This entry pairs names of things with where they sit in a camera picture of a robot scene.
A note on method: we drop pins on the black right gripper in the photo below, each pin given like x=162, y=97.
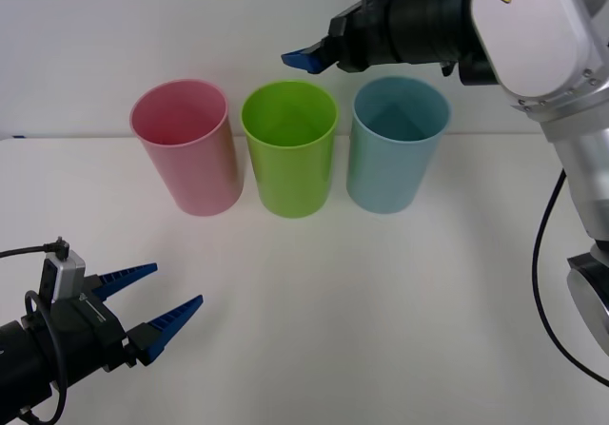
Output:
x=364, y=35

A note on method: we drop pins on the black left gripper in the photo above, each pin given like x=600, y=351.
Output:
x=90, y=334

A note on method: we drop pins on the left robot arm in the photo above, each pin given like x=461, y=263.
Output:
x=24, y=358

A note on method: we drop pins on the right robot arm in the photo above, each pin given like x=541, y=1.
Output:
x=523, y=40

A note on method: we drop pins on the green plastic waste bin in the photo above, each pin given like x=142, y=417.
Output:
x=292, y=173

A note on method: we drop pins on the pale blue plastic waste bin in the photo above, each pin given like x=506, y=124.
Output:
x=385, y=173

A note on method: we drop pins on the pink plastic waste bin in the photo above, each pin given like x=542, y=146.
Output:
x=190, y=159

